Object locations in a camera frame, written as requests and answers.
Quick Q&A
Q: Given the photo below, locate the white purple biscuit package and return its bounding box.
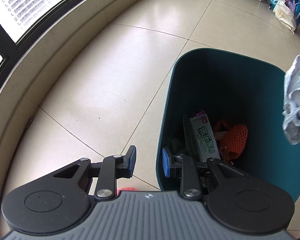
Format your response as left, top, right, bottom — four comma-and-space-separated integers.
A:
190, 111, 220, 162

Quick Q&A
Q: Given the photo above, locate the silver grey wrapper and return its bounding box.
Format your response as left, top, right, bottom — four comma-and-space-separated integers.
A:
282, 55, 300, 145

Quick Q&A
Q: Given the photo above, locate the dark green trash bin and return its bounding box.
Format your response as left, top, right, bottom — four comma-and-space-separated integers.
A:
156, 48, 300, 200

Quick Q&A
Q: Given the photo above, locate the pink fluffy mat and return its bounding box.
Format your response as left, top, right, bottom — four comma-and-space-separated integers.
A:
116, 187, 138, 195

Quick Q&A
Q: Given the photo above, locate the orange foam fruit net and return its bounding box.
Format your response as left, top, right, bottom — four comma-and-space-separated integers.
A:
213, 120, 248, 164

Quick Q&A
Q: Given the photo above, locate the white plastic shopping bag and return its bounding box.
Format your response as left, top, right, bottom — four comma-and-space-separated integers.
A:
273, 0, 300, 33

